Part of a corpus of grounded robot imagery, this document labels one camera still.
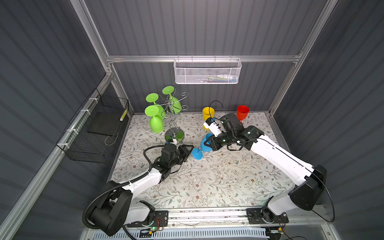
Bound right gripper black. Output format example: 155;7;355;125
202;130;233;151

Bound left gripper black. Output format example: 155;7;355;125
168;144;193;170

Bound blue wine glass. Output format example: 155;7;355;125
192;134;213;160

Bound yellow wine glass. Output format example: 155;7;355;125
202;107;215;122

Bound green wine glass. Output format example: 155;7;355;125
145;105;164;133
146;93;166;120
162;86;183;114

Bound red wine glass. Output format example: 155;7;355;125
236;105;250;121

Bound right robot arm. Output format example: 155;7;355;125
204;113;327;224

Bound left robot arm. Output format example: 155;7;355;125
82;143;194;236

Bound chrome wine glass rack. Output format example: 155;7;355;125
161;92;189;145

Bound items in white basket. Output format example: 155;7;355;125
197;75;238;84

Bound yellow item in black basket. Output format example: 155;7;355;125
120;109;128;122

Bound black corrugated cable hose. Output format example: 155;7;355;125
82;144;166;230

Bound white wire mesh basket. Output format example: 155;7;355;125
173;57;242;85

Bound black wire basket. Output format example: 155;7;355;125
57;90;130;164

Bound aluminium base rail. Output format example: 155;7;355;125
86;206;328;232

